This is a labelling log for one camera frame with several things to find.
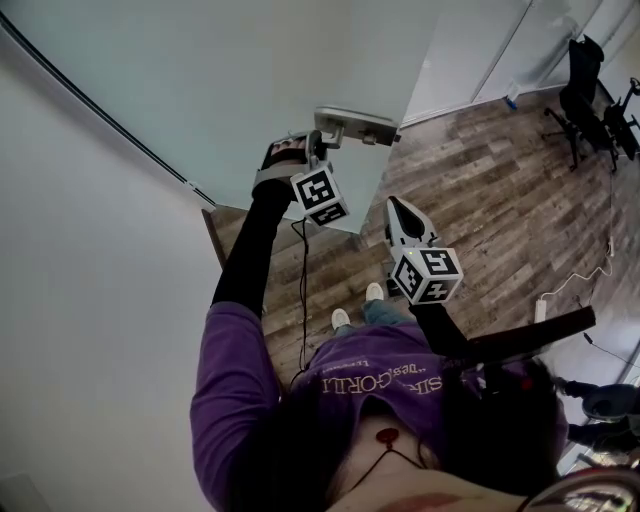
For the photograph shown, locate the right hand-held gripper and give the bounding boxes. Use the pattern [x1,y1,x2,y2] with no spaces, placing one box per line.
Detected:
[383,195,464,306]

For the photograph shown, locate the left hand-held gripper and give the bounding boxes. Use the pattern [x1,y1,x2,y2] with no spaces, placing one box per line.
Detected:
[251,129,352,229]

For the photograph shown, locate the metal door lever handle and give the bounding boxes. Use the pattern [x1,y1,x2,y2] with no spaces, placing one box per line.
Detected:
[313,105,403,149]

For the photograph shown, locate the frosted glass door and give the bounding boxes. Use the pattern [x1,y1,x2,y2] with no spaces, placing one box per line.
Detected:
[0,0,442,237]

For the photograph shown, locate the person's right forearm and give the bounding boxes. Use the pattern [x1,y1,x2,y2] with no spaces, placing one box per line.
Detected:
[408,299,474,359]

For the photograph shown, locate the person's left forearm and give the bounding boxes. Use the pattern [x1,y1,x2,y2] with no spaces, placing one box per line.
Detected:
[211,178,294,320]

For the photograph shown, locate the person's left hand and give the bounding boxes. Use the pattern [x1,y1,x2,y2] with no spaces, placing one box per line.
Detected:
[259,137,308,174]

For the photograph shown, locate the blue jeans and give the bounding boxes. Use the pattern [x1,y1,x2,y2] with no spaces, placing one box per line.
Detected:
[333,298,414,337]

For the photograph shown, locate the black office chair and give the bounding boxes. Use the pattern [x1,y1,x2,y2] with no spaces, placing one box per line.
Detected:
[602,77,640,174]
[543,34,621,174]

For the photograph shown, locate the purple printed shirt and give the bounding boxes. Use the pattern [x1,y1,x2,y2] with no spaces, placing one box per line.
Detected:
[188,299,569,512]

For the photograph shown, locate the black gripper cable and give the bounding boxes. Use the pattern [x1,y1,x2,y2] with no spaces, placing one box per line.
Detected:
[290,217,315,384]

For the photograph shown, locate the white cable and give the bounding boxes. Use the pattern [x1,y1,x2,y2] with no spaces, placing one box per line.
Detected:
[541,239,616,302]

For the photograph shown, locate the red pendant necklace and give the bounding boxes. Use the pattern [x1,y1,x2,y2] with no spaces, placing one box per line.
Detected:
[344,427,426,494]

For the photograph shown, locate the thin black floor cable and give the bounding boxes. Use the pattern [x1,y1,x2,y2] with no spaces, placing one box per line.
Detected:
[582,329,640,374]

